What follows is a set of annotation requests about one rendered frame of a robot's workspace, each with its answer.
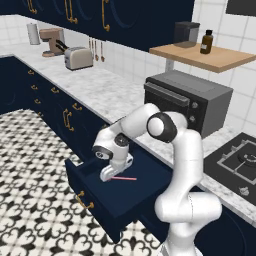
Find brass wall cupboard handle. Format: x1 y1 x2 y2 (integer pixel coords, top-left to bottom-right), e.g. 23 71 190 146
64 0 79 25
101 0 111 33
26 0 38 15

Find navy base cupboards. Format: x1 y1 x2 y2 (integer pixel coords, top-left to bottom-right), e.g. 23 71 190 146
0 55 256 256

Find dark grey canister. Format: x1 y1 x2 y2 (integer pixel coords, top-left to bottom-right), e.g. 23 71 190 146
172 20 201 49

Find grey toaster oven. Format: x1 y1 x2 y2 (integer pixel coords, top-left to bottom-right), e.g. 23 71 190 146
143 69 234 140

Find wooden wall shelf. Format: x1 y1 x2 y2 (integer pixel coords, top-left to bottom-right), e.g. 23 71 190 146
148 42 256 74

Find black extractor hood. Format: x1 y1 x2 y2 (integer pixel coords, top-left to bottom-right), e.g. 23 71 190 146
225 0 256 18

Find brass cupboard door handle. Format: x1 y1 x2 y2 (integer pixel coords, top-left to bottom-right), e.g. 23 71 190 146
66 110 75 133
62 108 69 129

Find pink straw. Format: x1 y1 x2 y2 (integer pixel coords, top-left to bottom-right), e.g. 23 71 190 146
110 176 138 182

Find black gas hob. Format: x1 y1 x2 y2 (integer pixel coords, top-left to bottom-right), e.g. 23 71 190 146
202 131 256 207

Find navy wall cupboards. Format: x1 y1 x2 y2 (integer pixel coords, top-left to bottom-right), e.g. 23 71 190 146
0 0 196 53

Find beige toaster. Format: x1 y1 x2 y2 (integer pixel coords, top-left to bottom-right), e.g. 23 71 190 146
63 46 95 71

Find pink coffee machine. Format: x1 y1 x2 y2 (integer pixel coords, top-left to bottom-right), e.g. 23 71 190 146
38 27 66 58

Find navy open drawer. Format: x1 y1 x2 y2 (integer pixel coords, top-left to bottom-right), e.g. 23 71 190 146
64 145 175 245

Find brown glass bottle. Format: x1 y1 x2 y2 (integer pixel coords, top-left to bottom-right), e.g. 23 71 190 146
199 29 215 55

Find white paper towel roll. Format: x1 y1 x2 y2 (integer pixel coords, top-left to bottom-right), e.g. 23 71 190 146
26 22 42 46

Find white shelf bracket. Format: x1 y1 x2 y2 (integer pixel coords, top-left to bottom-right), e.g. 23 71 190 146
164 57 175 73

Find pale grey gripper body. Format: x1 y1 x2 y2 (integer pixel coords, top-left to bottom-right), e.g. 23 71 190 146
99 164 126 183

